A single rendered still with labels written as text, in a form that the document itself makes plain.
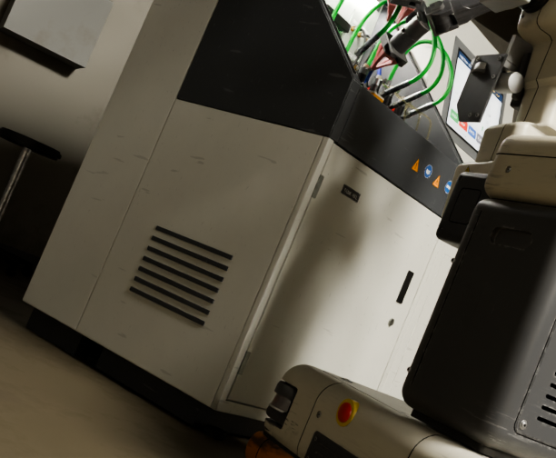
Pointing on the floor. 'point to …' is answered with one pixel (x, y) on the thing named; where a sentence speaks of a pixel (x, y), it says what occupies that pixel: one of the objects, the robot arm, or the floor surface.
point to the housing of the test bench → (114, 171)
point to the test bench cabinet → (204, 262)
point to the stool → (10, 197)
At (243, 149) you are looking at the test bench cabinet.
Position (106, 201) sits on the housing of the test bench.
